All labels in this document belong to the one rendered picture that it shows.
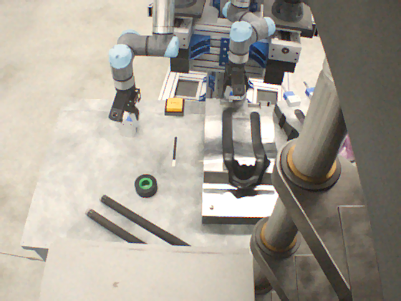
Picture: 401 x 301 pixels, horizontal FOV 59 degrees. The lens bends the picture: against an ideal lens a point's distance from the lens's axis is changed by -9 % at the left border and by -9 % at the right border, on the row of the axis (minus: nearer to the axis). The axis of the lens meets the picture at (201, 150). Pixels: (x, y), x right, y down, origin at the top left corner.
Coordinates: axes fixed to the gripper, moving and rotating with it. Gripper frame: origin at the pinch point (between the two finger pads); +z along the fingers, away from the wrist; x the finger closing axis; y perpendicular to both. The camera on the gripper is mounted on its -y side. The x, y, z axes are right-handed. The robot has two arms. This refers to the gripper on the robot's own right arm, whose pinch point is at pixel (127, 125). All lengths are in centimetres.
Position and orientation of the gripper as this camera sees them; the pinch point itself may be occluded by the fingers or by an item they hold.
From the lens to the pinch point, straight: 153.0
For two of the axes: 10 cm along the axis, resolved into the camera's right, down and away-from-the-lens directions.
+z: -0.3, 6.0, 8.0
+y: 2.7, -7.6, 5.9
